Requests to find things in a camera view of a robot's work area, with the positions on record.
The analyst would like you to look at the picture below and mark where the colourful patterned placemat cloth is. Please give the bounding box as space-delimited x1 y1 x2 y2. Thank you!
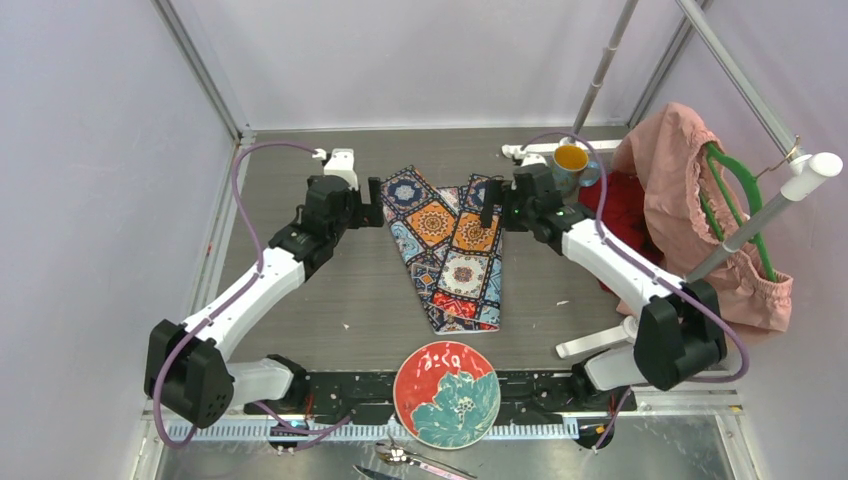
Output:
380 166 502 335

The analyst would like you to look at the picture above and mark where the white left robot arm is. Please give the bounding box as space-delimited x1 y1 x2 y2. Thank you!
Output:
144 175 384 429

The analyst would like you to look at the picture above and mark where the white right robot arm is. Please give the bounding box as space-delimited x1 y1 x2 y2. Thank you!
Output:
481 164 727 409

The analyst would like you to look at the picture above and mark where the blue mug with yellow inside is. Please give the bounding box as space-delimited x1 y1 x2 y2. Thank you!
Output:
551 144 600 196

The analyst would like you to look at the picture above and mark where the red cloth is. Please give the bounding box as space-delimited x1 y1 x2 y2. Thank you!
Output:
602 171 664 265

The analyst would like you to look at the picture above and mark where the pink fabric garment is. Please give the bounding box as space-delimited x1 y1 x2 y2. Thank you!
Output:
611 102 793 332

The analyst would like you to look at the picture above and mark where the green clothes hanger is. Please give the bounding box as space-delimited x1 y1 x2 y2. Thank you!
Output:
698 140 776 285

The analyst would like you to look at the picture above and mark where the red plate with teal flower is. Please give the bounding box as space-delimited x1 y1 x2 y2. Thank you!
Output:
392 341 501 450

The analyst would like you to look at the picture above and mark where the metal spoon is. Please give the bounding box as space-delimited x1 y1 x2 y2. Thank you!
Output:
374 441 478 480

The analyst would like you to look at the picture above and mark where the metal knife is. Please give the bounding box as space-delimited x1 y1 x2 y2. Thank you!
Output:
353 465 402 480

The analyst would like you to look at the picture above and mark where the white and grey clothes rack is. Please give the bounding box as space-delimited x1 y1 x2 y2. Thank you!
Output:
501 1 843 359

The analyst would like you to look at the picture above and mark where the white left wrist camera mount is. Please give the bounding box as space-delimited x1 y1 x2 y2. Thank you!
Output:
312 148 359 190

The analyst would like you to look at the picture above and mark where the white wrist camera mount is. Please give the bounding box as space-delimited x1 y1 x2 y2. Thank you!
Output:
312 148 359 190
512 151 548 167

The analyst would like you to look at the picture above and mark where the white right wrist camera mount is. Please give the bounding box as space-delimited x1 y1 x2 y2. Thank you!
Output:
512 151 548 167

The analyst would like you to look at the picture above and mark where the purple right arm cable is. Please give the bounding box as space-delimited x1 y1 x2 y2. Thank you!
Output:
519 132 751 452

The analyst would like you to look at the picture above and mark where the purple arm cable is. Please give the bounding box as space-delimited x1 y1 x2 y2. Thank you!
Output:
519 132 751 452
151 140 352 453

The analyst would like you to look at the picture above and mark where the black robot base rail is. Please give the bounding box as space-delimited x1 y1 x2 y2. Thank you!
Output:
264 370 626 426

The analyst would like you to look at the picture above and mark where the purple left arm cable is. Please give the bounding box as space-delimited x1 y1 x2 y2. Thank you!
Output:
151 140 352 453

